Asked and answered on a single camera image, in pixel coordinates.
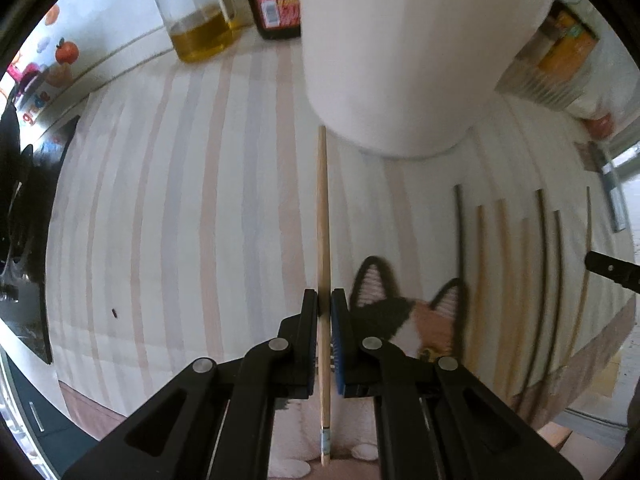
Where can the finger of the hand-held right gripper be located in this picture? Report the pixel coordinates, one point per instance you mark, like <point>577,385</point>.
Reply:
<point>612,270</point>

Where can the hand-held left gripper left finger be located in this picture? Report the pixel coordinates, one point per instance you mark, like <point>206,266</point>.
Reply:
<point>311,350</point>

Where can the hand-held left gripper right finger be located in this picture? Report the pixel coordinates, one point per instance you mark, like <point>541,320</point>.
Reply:
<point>340,350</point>

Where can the light wooden chopstick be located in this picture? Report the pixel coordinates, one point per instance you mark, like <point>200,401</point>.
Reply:
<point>322,210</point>

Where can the bunch of mixed chopsticks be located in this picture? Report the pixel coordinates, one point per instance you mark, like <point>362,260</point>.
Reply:
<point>459,210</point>

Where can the white cylindrical utensil holder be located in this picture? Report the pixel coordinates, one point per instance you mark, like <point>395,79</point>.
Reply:
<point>400,60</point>

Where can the red tomato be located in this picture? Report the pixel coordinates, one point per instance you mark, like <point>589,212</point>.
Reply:
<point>600,127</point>

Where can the white plastic bag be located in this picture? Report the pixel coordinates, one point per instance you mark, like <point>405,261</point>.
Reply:
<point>600,95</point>

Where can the striped cat print tablecloth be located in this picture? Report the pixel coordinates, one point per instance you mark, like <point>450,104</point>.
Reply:
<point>200,210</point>

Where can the clear plastic storage container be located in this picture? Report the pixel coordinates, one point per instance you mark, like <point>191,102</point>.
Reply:
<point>530,75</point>

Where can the orange carton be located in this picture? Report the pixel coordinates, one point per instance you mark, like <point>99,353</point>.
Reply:
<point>567,45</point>

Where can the black pan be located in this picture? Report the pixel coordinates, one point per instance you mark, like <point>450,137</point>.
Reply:
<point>25,240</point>

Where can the clear cooking oil bottle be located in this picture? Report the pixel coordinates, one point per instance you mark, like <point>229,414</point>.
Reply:
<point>200,35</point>

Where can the dark sauce bottle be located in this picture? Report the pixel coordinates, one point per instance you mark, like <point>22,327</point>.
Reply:
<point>272,5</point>

